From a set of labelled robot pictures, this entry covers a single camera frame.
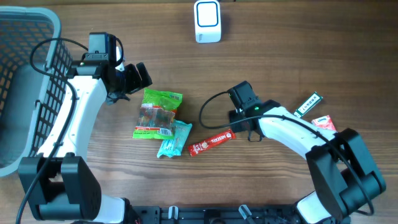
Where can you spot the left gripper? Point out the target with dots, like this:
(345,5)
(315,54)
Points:
(136,83)

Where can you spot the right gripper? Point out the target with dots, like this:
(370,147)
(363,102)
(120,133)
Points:
(237,125)

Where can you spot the red Nescafe stick sachet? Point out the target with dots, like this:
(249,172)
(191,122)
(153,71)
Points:
(211,142)

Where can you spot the green snack bag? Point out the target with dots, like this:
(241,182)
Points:
(156,115)

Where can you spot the mint green pack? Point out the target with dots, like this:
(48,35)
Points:
(173,147)

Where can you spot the green white carton box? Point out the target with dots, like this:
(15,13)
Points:
(305,107)

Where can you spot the red tissue pack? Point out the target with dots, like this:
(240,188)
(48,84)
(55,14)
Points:
(324,122)

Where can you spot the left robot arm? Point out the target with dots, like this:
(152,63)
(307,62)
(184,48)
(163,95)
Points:
(57,182)

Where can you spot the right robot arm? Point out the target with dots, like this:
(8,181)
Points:
(344,174)

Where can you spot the white barcode scanner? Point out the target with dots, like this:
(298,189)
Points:
(207,16)

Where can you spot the dark grey plastic basket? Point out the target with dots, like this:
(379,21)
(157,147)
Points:
(32,61)

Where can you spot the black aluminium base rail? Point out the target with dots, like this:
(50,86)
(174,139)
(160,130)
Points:
(243,214)

